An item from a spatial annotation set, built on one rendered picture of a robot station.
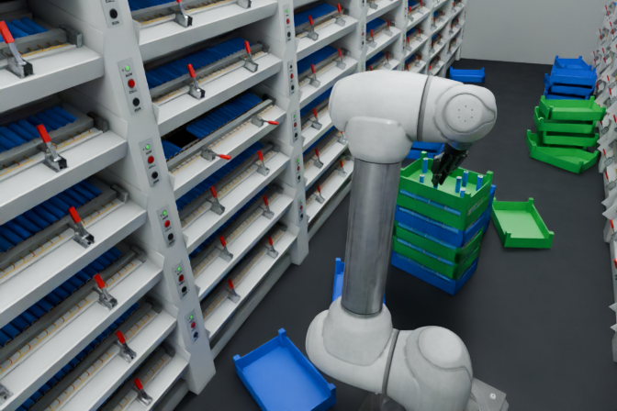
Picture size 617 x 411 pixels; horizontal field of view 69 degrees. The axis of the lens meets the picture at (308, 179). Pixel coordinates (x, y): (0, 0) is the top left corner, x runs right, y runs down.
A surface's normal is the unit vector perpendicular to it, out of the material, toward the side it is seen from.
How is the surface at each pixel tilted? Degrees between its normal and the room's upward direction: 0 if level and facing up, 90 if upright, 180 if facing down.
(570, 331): 0
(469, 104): 73
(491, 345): 0
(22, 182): 22
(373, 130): 83
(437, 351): 9
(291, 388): 0
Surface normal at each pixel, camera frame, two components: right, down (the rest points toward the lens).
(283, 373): -0.05, -0.87
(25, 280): 0.28, -0.74
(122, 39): 0.89, 0.19
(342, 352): -0.41, 0.22
